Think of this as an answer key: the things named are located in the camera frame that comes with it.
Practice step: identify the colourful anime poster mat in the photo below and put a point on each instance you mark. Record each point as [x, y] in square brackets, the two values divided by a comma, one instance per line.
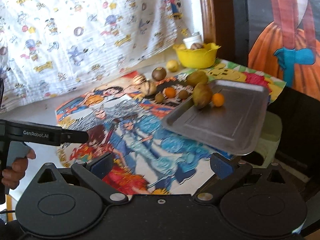
[147, 159]

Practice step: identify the striped melon in bowl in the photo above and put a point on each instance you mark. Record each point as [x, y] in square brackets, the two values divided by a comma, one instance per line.
[195, 46]

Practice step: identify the green cloth under tray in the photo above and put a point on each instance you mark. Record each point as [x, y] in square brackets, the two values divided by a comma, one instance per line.
[269, 140]

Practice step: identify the orange dress woman poster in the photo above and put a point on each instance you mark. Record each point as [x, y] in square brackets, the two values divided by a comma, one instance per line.
[288, 48]

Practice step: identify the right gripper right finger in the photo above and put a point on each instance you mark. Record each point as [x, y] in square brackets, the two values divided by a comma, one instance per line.
[227, 175]

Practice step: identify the yellow lemon near bowl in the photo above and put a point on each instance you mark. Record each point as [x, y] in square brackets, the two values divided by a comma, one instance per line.
[172, 66]

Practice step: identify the grey metal baking tray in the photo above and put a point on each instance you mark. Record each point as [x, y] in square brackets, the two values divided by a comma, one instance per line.
[234, 128]

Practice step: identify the person's left hand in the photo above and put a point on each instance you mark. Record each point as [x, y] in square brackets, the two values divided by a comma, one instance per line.
[12, 176]

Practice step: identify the orange mandarin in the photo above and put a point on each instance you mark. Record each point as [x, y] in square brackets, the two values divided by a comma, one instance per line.
[218, 100]
[170, 92]

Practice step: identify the white cartoon print cloth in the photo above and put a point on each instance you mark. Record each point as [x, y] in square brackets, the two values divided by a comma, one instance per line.
[52, 47]

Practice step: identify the Winnie the Pooh drawing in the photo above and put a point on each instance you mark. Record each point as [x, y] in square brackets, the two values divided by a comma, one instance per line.
[226, 70]

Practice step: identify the yellow plastic bowl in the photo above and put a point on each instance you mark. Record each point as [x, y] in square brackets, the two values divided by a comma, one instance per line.
[198, 59]

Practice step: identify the brown kiwi with sticker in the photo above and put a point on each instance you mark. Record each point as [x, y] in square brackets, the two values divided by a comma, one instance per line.
[159, 73]

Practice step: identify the brown wooden frame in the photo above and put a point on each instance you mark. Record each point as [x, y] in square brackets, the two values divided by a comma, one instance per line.
[218, 26]

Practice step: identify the large green-brown pear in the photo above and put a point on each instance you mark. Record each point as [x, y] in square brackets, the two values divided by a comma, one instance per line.
[202, 95]

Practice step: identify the white jar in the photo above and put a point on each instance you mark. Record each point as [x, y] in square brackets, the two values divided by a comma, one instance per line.
[193, 38]

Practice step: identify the yellow fruit in bowl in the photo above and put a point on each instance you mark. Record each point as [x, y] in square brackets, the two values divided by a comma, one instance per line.
[181, 47]

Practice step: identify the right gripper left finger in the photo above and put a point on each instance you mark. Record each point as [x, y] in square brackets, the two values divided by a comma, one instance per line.
[91, 177]

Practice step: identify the small brown fruit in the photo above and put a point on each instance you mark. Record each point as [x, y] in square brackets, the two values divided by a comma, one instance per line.
[159, 98]
[183, 94]

